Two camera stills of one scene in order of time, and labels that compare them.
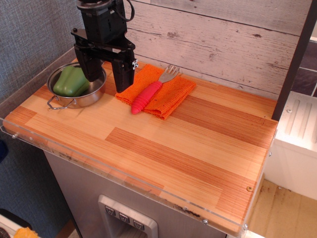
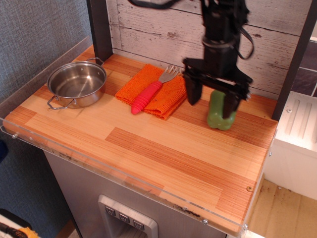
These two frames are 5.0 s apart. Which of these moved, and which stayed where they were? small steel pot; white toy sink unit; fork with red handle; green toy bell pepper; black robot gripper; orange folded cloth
Moved: green toy bell pepper; black robot gripper
Stayed: white toy sink unit; orange folded cloth; small steel pot; fork with red handle
